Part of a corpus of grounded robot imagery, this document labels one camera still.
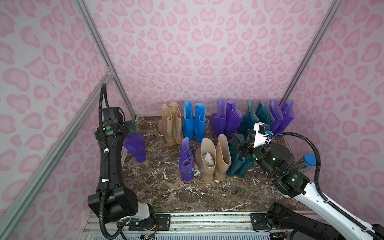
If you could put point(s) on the aluminium diagonal beam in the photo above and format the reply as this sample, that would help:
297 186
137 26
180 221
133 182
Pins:
19 207

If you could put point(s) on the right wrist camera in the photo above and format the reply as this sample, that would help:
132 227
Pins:
262 133

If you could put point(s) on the aluminium corner post left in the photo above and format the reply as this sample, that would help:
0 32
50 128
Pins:
91 27

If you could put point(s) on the aluminium corner post right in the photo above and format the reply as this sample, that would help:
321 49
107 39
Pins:
326 23

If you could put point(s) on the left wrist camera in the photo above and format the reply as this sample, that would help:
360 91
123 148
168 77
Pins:
113 115

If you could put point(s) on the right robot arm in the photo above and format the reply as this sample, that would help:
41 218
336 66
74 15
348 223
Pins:
299 187

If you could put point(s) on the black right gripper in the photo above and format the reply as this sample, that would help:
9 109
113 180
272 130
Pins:
245 146

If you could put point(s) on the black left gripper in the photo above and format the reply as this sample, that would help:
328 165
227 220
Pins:
130 127

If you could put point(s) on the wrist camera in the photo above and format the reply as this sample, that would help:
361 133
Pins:
113 115
262 133

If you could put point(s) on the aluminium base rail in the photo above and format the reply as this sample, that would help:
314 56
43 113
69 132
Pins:
208 226

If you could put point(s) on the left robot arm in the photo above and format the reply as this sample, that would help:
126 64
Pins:
113 202

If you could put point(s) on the aluminium corner post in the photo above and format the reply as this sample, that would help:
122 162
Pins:
326 23
91 27

